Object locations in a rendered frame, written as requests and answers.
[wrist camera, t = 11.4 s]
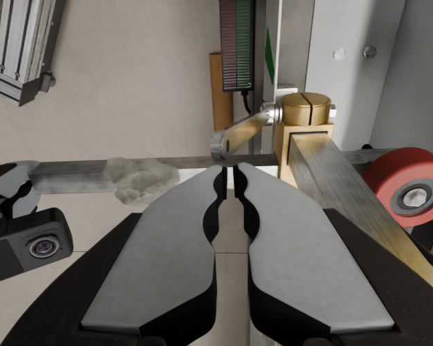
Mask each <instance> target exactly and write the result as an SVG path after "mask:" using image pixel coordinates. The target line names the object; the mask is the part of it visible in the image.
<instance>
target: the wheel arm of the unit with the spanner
mask: <svg viewBox="0 0 433 346"><path fill-rule="evenodd" d="M396 149H398V148H380V149H360V150H356V151H341V152H342V154H343V155H344V156H345V157H346V158H347V159H348V161H349V162H350V164H351V165H352V166H353V167H354V168H355V170H356V171H357V173H358V174H359V175H360V176H361V177H362V175H363V173H364V172H365V170H366V169H367V167H368V166H369V165H370V164H371V163H372V162H373V161H374V160H376V159H377V158H379V157H380V156H381V155H383V154H385V153H387V152H390V151H392V150H396ZM153 159H157V161H158V162H160V163H161V162H162V163H163V164H164V165H166V166H167V165H170V166H171V167H173V168H178V179H179V181H180V182H178V183H176V184H175V185H173V187H175V186H176V185H178V184H180V183H183V182H184V181H186V180H188V179H189V178H191V177H193V176H195V175H196V174H198V173H200V172H202V171H204V170H206V169H208V168H209V167H211V166H213V165H221V166H223V167H227V189H234V179H233V165H236V164H239V163H243V162H245V163H248V164H250V165H253V166H254V167H256V168H258V169H260V170H262V171H264V172H267V173H269V174H271V175H273V176H275V177H277V178H278V162H277V160H276V156H275V154H243V155H232V156H231V157H229V158H228V159H227V160H226V161H224V162H222V161H215V160H214V159H213V158H212V156H204V157H166V158H153ZM106 166H107V160H88V161H50V162H41V163H39V164H38V165H37V166H36V167H35V168H34V169H33V170H32V171H31V172H29V173H28V174H27V175H28V177H29V179H30V181H31V183H32V185H33V187H34V190H35V192H36V194H37V195H42V194H88V193H111V192H116V190H118V186H116V185H114V184H113V183H112V182H111V181H109V180H108V179H107V178H105V177H104V175H103V173H102V171H103V170H104V169H105V167H106ZM173 187H172V188H173Z"/></svg>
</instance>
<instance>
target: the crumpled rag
mask: <svg viewBox="0 0 433 346"><path fill-rule="evenodd" d="M102 173H103V175H104V177H105V178H107V179H108V180H109V181H111V182H112V183H113V184H114V185H116V186H118V190H116V192H115V193H114V195H115V198H117V199H118V200H119V201H120V202H121V203H122V204H124V205H125V206H134V207H141V206H143V205H149V204H151V203H152V202H153V201H154V199H155V197H156V196H158V195H162V194H164V193H165V192H167V191H168V190H170V189H171V188H172V187H173V185H175V184H176V183H178V182H180V181H179V179H178V168H173V167H171V166H170V165H167V166H166V165H164V164H163V163H162V162H161V163H160V162H158V161H157V159H153V158H150V157H147V159H144V160H143V159H142V161H140V162H139V161H136V162H134V161H133V162H132V161H131V160H128V159H125V158H123V157H111V158H109V159H108V160H107V166H106V167H105V169H104V170H103V171H102Z"/></svg>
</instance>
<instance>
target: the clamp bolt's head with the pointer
mask: <svg viewBox="0 0 433 346"><path fill-rule="evenodd" d="M274 105H275V112H276V115H275V122H274V123H275V124H277V125H278V126H279V125H280V124H281V121H282V106H281V102H280V101H278V102H277V104H274Z"/></svg>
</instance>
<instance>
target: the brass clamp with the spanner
mask: <svg viewBox="0 0 433 346"><path fill-rule="evenodd" d="M280 102H281V106H282V121H281V124H280V125H279V126H278V125H277V124H275V135H274V154H275V156H276V160H277V162H278V178H279V179H281V180H283V181H285V182H287V183H289V184H291V185H293V186H294V187H296V188H298V187H297V185H296V182H295V180H294V177H293V174H292V172H291V169H290V167H289V164H288V160H289V147H290V139H291V134H297V133H315V132H326V133H327V135H328V136H329V137H330V138H331V139H332V137H333V130H334V123H333V122H332V121H331V120H330V118H333V117H335V114H336V107H335V105H334V104H331V99H330V98H329V97H328V96H326V95H323V94H320V93H312V92H301V93H299V92H296V93H289V94H286V95H284V96H283V97H282V98H281V99H280Z"/></svg>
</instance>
